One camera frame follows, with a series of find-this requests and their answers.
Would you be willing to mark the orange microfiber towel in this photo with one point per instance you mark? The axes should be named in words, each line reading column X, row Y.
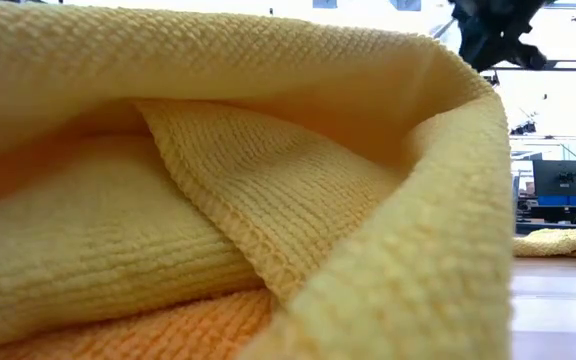
column 143, row 335

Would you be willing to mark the yellow microfiber towel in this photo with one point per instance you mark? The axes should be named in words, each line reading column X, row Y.
column 268, row 200
column 563, row 242

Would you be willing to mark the black computer monitor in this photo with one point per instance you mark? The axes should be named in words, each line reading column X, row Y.
column 560, row 177

